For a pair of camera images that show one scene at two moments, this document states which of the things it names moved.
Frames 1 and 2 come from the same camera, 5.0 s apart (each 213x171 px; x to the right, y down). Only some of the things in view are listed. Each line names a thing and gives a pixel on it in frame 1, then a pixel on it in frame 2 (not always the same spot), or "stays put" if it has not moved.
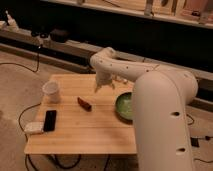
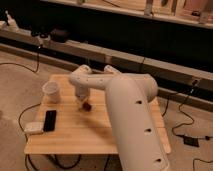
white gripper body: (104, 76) to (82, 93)
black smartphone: (50, 120) stays put
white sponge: (34, 127) stays put
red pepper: (85, 105) stays put
